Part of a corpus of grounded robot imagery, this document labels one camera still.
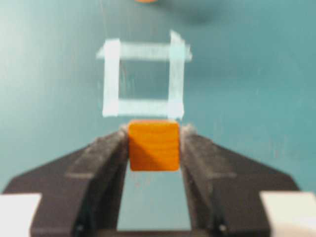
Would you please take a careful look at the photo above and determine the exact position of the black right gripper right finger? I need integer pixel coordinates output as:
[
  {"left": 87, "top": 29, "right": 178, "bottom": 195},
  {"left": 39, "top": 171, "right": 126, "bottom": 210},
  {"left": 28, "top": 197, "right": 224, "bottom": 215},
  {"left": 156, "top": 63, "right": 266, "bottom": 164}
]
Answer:
[{"left": 180, "top": 125, "right": 299, "bottom": 237}]

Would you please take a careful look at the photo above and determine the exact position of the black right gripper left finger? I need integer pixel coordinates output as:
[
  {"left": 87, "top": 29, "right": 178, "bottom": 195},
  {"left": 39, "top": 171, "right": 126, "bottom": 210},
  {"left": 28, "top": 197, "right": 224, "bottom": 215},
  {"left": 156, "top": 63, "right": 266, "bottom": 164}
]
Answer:
[{"left": 2, "top": 129, "right": 128, "bottom": 237}]

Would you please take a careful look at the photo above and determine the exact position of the orange wooden block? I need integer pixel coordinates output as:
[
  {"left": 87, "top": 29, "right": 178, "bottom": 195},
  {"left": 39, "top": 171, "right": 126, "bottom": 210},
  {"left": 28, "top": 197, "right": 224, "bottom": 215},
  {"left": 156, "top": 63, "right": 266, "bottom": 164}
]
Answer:
[{"left": 127, "top": 120, "right": 180, "bottom": 172}]

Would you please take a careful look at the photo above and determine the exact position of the light blue tape square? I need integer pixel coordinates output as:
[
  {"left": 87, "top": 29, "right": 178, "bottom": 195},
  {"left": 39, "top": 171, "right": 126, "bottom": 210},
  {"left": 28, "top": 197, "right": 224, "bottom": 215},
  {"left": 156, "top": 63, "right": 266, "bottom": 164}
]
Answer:
[{"left": 96, "top": 31, "right": 193, "bottom": 119}]

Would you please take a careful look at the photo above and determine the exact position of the yellow orange plastic cup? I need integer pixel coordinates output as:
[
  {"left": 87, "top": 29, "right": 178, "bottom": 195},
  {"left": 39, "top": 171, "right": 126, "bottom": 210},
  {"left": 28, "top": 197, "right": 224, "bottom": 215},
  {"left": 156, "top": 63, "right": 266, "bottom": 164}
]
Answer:
[{"left": 135, "top": 0, "right": 157, "bottom": 3}]

